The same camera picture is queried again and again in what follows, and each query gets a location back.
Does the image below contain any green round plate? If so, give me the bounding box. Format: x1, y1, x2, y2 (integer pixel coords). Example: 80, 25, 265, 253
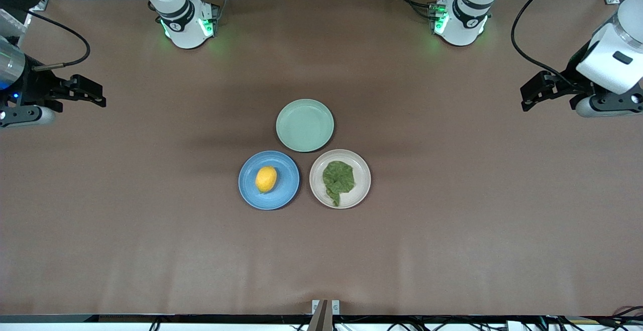
275, 98, 335, 153

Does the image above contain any black base cable bundle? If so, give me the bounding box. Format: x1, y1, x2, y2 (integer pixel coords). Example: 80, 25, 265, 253
391, 0, 437, 20

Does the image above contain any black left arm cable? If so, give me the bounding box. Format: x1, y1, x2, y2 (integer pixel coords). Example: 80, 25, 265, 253
510, 0, 581, 83

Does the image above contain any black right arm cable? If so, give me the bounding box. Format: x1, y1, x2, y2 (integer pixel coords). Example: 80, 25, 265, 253
24, 10, 91, 71

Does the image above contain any blue round plate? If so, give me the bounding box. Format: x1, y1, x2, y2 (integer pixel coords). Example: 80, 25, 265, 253
238, 150, 300, 211

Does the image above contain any grey metal camera bracket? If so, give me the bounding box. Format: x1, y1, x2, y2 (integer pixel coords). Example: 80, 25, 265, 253
307, 299, 341, 331

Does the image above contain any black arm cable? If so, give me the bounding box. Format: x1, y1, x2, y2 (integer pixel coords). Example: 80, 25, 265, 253
24, 10, 91, 71
510, 0, 581, 83

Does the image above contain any beige round plate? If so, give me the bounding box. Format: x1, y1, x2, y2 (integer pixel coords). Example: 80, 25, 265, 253
309, 149, 372, 209

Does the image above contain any yellow lemon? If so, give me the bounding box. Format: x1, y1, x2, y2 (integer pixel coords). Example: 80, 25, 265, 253
255, 165, 278, 194

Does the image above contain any green lettuce leaf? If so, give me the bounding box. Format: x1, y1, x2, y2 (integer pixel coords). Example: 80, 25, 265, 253
322, 160, 356, 207

